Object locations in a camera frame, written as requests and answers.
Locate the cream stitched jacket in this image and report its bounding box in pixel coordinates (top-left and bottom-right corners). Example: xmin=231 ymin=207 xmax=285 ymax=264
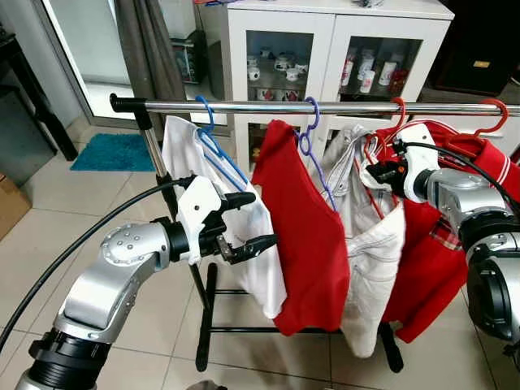
xmin=321 ymin=126 xmax=407 ymax=358

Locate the red t-shirt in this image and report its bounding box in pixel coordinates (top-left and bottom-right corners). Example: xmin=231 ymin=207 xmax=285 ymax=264
xmin=250 ymin=119 xmax=352 ymax=336

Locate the white shirt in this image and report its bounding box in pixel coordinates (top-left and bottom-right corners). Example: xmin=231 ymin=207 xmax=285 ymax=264
xmin=161 ymin=115 xmax=288 ymax=319

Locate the chrome black clothes rack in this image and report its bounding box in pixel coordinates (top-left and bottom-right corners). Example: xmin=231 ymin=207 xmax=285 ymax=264
xmin=110 ymin=93 xmax=520 ymax=375

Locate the red polo plaid trim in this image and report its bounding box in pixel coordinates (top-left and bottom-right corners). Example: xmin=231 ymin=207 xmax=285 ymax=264
xmin=378 ymin=120 xmax=520 ymax=344

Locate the teal shaggy rug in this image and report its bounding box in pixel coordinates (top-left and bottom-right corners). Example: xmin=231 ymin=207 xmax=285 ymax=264
xmin=69 ymin=132 xmax=155 ymax=173

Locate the grey robot leg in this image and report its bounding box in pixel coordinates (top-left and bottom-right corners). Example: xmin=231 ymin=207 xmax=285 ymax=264
xmin=185 ymin=379 xmax=230 ymax=390

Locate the black low cabinet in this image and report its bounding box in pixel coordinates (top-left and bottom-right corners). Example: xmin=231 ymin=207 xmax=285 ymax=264
xmin=424 ymin=0 xmax=520 ymax=100

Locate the white glass-door cabinet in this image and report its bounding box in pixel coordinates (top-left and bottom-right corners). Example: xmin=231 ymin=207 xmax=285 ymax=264
xmin=199 ymin=0 xmax=456 ymax=173

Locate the grey curtain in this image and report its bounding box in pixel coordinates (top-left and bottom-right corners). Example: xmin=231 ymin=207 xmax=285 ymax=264
xmin=112 ymin=0 xmax=189 ymax=123

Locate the plain cardboard box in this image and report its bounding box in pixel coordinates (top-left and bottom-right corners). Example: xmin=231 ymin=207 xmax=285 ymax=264
xmin=0 ymin=173 xmax=33 ymax=241

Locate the white framed glass door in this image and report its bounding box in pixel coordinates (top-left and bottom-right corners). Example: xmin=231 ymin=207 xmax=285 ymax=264
xmin=41 ymin=0 xmax=208 ymax=129

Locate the dark desk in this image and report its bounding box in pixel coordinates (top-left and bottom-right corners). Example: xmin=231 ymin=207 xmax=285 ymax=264
xmin=0 ymin=28 xmax=80 ymax=189

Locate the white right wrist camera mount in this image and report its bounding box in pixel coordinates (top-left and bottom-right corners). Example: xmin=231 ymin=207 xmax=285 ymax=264
xmin=392 ymin=122 xmax=440 ymax=204

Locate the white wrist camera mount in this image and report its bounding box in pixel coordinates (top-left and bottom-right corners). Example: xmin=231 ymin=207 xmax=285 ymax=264
xmin=392 ymin=122 xmax=440 ymax=204
xmin=175 ymin=175 xmax=232 ymax=267

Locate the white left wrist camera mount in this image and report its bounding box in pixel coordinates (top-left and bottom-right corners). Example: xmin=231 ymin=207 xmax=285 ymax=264
xmin=175 ymin=175 xmax=232 ymax=267

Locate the blue wire hanger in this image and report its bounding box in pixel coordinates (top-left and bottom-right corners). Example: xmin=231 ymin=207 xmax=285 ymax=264
xmin=193 ymin=95 xmax=251 ymax=189

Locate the purple wire hanger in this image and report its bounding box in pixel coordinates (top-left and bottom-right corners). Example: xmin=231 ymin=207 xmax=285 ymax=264
xmin=297 ymin=97 xmax=338 ymax=214

